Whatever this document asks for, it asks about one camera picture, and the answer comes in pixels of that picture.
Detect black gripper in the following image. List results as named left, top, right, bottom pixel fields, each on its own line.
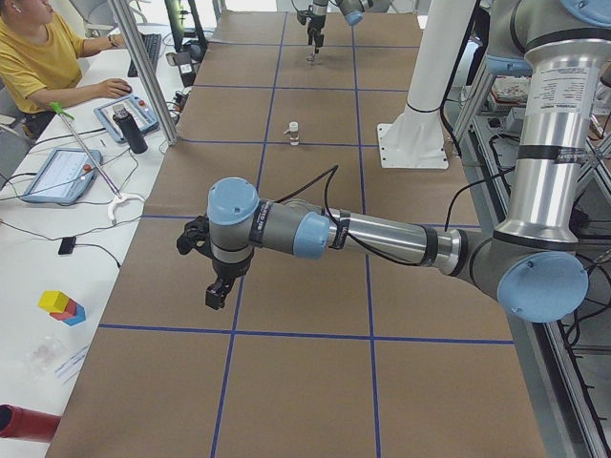
left=307, top=16, right=326, bottom=53
left=205, top=253, right=253, bottom=309

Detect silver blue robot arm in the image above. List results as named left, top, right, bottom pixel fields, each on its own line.
left=297, top=0, right=391, bottom=56
left=200, top=1, right=610, bottom=323

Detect person's hand on mouse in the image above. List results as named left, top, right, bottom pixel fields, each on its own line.
left=99, top=78, right=132, bottom=99

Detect silver reacher grabber stick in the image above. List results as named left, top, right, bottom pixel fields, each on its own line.
left=50, top=102, right=145, bottom=226

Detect small black box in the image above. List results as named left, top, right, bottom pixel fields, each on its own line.
left=58, top=236, right=76, bottom=256

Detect yellow red blue blocks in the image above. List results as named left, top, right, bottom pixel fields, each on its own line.
left=38, top=290, right=86, bottom=326

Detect black keyboard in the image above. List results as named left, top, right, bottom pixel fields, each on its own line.
left=127, top=33, right=162, bottom=77

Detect black water bottle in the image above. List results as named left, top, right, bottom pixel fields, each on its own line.
left=113, top=105, right=148, bottom=154

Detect near blue teach pendant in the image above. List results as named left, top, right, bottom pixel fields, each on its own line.
left=20, top=148, right=96, bottom=204

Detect blue teach pendant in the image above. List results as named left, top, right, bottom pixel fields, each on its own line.
left=20, top=148, right=96, bottom=204
left=94, top=94, right=158, bottom=143

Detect far blue teach pendant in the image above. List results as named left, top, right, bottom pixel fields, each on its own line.
left=94, top=94, right=158, bottom=143

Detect red cylinder tube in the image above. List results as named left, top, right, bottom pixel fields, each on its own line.
left=1, top=405, right=61, bottom=443

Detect person in yellow shirt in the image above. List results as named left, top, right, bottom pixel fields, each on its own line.
left=1, top=1, right=125, bottom=139

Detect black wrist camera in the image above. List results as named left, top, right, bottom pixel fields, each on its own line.
left=177, top=216, right=211, bottom=257

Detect black camera cable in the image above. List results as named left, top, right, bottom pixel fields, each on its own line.
left=276, top=164, right=519, bottom=266

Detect aluminium frame post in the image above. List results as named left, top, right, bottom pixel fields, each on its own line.
left=108, top=0, right=178, bottom=146

